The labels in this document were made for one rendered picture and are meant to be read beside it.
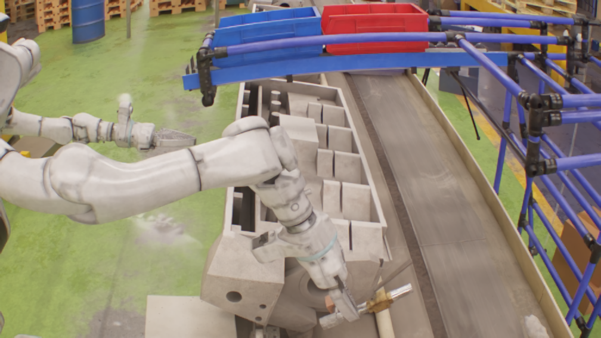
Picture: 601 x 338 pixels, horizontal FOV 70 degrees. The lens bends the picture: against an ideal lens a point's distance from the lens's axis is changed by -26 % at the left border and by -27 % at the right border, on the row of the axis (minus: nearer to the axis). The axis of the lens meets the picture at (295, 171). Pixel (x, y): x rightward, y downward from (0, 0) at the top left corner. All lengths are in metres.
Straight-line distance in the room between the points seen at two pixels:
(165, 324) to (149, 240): 1.72
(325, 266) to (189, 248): 1.96
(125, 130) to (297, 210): 0.77
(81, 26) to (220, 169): 7.16
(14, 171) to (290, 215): 0.47
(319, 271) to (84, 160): 0.44
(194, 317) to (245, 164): 0.57
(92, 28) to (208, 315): 6.84
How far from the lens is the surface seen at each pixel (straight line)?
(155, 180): 0.73
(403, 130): 2.25
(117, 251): 2.89
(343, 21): 1.48
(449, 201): 1.80
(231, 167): 0.76
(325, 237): 0.92
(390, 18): 1.50
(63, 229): 3.17
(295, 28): 1.47
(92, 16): 7.82
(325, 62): 1.50
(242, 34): 1.48
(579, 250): 2.63
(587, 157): 1.19
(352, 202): 1.40
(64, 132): 1.57
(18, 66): 1.15
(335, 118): 1.86
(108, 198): 0.72
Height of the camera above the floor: 1.65
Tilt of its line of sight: 28 degrees down
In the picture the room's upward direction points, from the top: straight up
